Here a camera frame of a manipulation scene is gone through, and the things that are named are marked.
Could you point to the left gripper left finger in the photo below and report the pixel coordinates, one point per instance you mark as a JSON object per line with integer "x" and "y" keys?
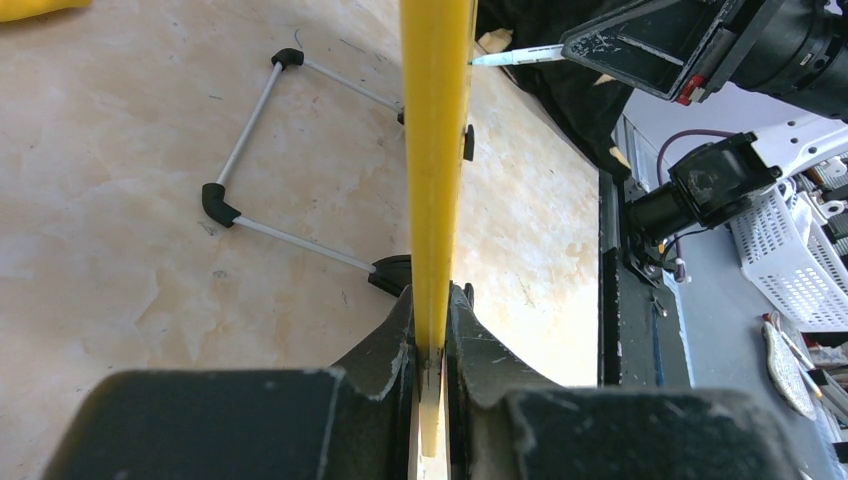
{"x": 350, "y": 420}

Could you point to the green whiteboard marker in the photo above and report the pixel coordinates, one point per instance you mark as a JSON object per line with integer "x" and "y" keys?
{"x": 537, "y": 54}

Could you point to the yellow-framed whiteboard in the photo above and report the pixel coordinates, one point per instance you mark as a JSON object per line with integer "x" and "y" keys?
{"x": 437, "y": 39}

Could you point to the black floral blanket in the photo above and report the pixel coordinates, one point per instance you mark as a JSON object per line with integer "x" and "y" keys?
{"x": 585, "y": 105}

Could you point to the white perforated plastic basket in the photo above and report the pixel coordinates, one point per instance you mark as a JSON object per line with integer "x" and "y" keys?
{"x": 789, "y": 258}

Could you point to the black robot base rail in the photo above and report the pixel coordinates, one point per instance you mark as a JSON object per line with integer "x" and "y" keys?
{"x": 641, "y": 340}

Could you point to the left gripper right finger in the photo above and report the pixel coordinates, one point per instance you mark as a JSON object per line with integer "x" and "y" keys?
{"x": 505, "y": 420}

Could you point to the whiteboard wire stand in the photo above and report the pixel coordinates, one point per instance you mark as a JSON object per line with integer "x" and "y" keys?
{"x": 319, "y": 158}

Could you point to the folded yellow cloth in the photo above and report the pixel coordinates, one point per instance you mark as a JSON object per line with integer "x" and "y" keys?
{"x": 14, "y": 10}

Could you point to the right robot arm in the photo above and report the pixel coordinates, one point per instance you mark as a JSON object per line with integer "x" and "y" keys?
{"x": 714, "y": 183}

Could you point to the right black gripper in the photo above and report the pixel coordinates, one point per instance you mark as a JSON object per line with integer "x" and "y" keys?
{"x": 683, "y": 51}

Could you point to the flat speckled tool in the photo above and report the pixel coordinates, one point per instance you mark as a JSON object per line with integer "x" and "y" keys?
{"x": 783, "y": 370}

